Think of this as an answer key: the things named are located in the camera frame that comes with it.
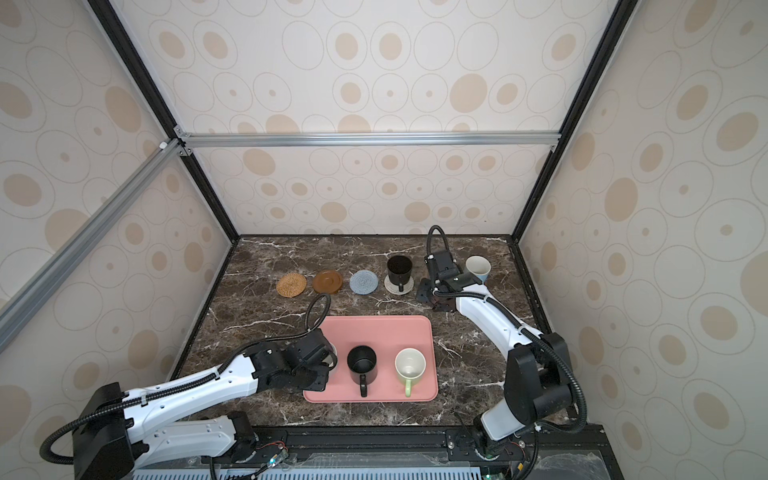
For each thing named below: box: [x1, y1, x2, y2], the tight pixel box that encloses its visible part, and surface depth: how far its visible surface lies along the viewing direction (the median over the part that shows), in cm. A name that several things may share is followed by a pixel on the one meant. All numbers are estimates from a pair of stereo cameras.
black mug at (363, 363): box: [347, 344, 378, 398], surface depth 81 cm
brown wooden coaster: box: [312, 270, 343, 294], surface depth 108 cm
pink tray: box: [303, 315, 439, 403], surface depth 85 cm
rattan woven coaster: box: [276, 273, 307, 298], surface depth 108 cm
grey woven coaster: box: [349, 269, 379, 295], surface depth 108 cm
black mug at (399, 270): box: [387, 255, 413, 292], surface depth 99 cm
